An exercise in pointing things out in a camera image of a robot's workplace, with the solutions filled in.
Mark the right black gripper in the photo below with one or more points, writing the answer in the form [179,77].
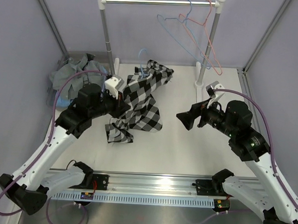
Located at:
[197,109]

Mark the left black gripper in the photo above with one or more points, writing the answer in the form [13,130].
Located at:
[120,106]

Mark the black white checkered shirt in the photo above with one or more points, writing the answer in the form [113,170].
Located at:
[143,113]

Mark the blue hanger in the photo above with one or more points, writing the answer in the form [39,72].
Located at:
[173,26]
[141,57]

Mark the light blue shirt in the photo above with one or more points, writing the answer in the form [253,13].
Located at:
[63,102]

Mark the grey shirt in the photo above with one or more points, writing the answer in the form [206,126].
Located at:
[74,74]

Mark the pink wire hanger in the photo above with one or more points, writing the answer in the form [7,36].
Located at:
[203,24]

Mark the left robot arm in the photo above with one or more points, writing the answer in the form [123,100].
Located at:
[28,187]

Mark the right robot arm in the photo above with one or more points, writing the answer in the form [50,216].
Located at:
[253,150]

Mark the white and silver clothes rack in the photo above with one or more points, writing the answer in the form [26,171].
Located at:
[200,71]

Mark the clear grey plastic bin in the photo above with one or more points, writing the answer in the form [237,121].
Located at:
[99,56]

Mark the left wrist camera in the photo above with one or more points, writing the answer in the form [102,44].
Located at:
[115,86]

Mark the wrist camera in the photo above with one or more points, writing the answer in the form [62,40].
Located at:
[115,86]
[212,92]

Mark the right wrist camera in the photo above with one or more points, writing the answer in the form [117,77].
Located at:
[212,92]

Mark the aluminium mounting rail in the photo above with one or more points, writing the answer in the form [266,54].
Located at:
[143,183]

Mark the slotted cable duct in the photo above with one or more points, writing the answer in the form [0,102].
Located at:
[135,199]

